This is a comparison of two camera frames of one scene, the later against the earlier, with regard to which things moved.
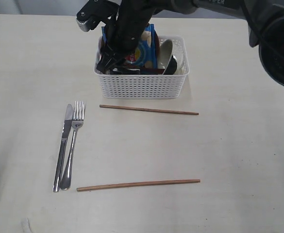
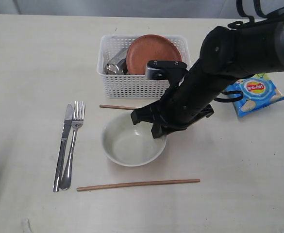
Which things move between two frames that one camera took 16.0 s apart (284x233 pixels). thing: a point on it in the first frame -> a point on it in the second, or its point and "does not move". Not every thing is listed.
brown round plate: (100, 47) -> (150, 48)
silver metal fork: (78, 115) does not move
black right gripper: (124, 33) -> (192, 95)
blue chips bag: (145, 55) -> (259, 93)
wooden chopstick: (108, 187) does not move
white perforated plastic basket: (121, 86) does not move
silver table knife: (66, 127) does not move
